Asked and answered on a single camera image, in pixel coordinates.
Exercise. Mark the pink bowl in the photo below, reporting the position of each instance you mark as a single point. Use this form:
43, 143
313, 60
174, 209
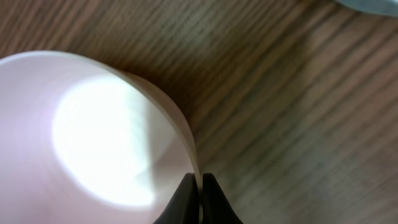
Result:
82, 142

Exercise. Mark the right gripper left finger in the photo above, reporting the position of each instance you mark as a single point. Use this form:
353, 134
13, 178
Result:
183, 207

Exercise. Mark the light blue bowl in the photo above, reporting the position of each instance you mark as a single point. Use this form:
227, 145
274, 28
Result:
377, 7

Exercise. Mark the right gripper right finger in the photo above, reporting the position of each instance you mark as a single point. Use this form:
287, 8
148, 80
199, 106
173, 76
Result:
216, 208

